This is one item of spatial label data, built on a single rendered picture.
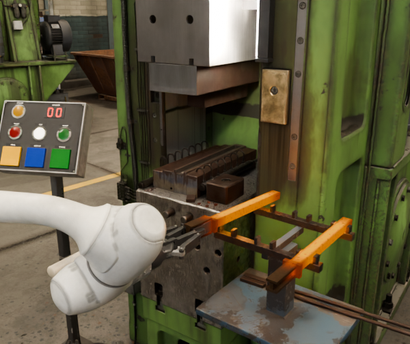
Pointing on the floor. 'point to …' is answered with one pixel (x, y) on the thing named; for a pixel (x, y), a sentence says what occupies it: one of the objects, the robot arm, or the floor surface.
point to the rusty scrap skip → (99, 71)
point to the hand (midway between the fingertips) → (198, 228)
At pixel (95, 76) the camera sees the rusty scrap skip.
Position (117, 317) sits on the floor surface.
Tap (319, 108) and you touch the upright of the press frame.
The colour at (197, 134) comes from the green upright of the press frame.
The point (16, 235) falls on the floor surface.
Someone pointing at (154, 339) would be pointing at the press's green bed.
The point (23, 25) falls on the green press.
